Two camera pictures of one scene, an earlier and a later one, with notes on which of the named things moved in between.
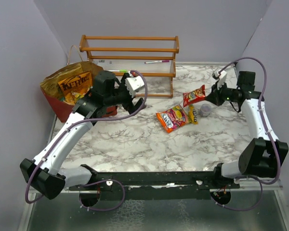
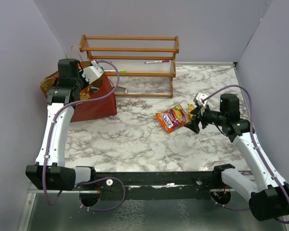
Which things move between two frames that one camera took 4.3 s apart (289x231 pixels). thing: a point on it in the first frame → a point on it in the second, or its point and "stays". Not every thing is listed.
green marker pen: (122, 70) stays
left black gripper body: (121, 96) → (81, 82)
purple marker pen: (162, 61) stays
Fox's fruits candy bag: (172, 118) stays
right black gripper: (215, 96) → (199, 114)
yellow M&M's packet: (192, 115) stays
